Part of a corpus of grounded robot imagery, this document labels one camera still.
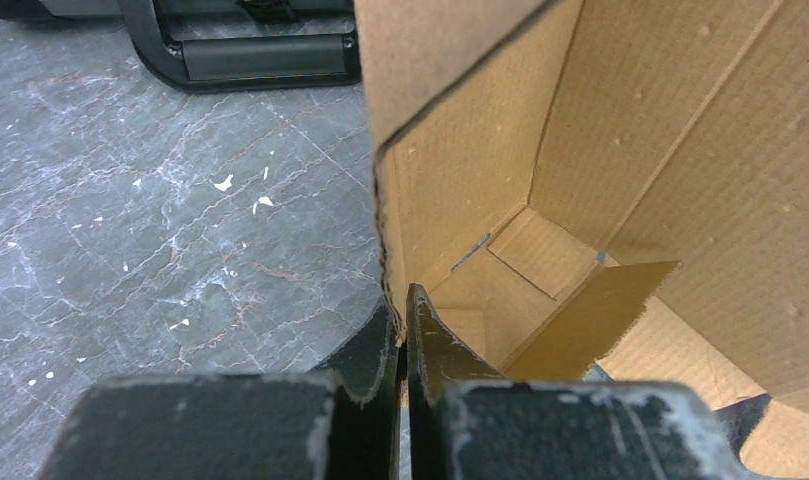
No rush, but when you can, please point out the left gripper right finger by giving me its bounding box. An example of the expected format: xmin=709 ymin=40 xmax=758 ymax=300
xmin=406 ymin=284 xmax=762 ymax=479

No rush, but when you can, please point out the cardboard box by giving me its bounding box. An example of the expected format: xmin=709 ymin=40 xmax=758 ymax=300
xmin=356 ymin=1 xmax=809 ymax=477

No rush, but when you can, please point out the black poker chip case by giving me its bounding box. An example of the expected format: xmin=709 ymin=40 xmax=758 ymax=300
xmin=0 ymin=1 xmax=362 ymax=93

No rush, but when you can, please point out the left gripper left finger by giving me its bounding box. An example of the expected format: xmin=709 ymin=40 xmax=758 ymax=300
xmin=40 ymin=302 xmax=399 ymax=479

